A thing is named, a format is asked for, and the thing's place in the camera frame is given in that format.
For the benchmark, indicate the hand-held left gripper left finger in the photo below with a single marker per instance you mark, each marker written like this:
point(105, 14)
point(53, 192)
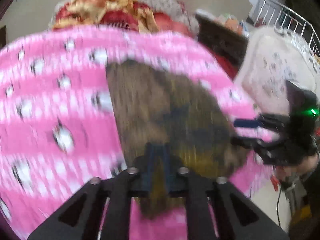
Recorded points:
point(149, 165)

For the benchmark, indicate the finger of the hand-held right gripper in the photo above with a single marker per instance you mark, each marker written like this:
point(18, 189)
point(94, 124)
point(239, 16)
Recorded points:
point(246, 141)
point(247, 123)

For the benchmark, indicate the white patterned cloth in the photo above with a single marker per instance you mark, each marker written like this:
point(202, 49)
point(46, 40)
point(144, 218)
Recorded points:
point(272, 75)

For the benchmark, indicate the pink printed blanket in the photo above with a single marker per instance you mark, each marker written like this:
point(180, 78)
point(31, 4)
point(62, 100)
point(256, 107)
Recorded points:
point(62, 105)

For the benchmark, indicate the metal railing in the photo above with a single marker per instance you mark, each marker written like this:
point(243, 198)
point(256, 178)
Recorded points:
point(282, 15)

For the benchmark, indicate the brown floral garment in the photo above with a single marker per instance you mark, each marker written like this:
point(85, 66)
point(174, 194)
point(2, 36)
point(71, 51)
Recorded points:
point(160, 110)

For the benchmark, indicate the red cloth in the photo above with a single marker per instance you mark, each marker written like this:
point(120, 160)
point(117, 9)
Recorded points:
point(226, 66)

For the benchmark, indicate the dark wooden nightstand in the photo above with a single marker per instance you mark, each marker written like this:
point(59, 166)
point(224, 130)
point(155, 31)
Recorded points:
point(220, 40)

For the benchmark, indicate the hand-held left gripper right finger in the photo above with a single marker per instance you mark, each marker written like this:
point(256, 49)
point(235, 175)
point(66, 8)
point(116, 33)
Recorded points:
point(167, 165)

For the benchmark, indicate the red gold floral quilt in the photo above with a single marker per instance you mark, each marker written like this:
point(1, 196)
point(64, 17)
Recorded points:
point(110, 12)

